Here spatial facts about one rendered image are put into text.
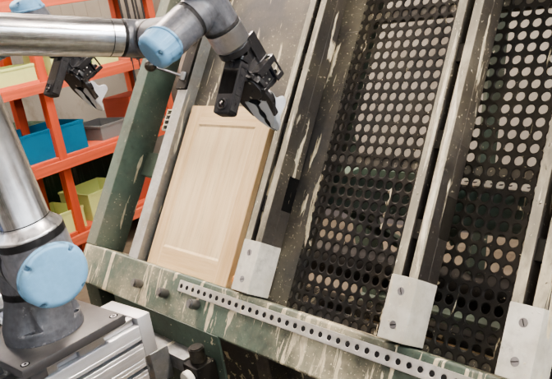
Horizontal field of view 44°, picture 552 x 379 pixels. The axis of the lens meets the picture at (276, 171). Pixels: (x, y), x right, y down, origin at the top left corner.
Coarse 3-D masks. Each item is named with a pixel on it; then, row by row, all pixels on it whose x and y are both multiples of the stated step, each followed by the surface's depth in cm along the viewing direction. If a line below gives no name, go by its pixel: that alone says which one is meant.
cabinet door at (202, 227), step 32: (192, 128) 206; (224, 128) 196; (256, 128) 185; (192, 160) 202; (224, 160) 192; (256, 160) 182; (192, 192) 198; (224, 192) 188; (256, 192) 180; (160, 224) 204; (192, 224) 193; (224, 224) 184; (160, 256) 199; (192, 256) 189; (224, 256) 180
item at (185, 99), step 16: (208, 48) 215; (192, 80) 212; (176, 96) 214; (192, 96) 212; (176, 112) 211; (176, 128) 209; (176, 144) 210; (160, 160) 210; (176, 160) 210; (160, 176) 207; (160, 192) 207; (144, 208) 208; (160, 208) 208; (144, 224) 206; (144, 240) 205; (144, 256) 205
